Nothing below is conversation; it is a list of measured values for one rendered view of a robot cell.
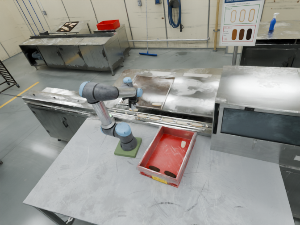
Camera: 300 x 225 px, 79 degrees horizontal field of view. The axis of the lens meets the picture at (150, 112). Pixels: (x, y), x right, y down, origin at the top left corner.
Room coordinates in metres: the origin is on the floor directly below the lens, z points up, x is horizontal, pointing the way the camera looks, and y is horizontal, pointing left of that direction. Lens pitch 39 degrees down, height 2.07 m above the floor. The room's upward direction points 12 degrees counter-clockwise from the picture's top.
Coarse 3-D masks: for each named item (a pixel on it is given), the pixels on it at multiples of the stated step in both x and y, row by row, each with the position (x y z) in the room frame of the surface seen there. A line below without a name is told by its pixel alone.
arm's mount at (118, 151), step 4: (140, 140) 1.12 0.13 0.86; (140, 144) 1.10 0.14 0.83; (116, 148) 1.08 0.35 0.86; (120, 148) 1.07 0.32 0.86; (136, 148) 1.04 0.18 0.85; (116, 152) 1.04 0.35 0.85; (120, 152) 1.03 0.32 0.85; (124, 152) 1.02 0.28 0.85; (128, 152) 1.01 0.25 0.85; (132, 152) 1.01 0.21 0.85; (136, 152) 1.01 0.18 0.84; (124, 156) 1.00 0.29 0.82; (128, 156) 0.99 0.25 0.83; (132, 156) 0.97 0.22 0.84
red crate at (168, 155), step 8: (168, 136) 1.13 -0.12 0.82; (176, 136) 1.11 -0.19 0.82; (160, 144) 1.05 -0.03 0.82; (168, 144) 1.04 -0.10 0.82; (176, 144) 1.02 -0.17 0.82; (160, 152) 0.97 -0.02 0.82; (168, 152) 0.95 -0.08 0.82; (176, 152) 0.94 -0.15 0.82; (184, 152) 0.92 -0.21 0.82; (152, 160) 0.91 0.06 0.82; (160, 160) 0.89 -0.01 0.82; (168, 160) 0.87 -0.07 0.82; (176, 160) 0.86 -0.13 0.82; (160, 168) 0.82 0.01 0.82; (168, 168) 0.80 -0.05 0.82; (176, 168) 0.79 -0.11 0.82; (176, 176) 0.72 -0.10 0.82
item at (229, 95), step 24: (240, 72) 1.19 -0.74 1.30; (264, 72) 1.12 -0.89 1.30; (288, 72) 1.06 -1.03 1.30; (216, 96) 0.96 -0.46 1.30; (240, 96) 0.91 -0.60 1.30; (264, 96) 0.86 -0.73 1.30; (288, 96) 0.81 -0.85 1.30; (216, 120) 1.12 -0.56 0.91; (216, 144) 0.88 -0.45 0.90; (240, 144) 0.80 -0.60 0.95; (264, 144) 0.72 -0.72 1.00; (288, 144) 0.66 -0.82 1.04
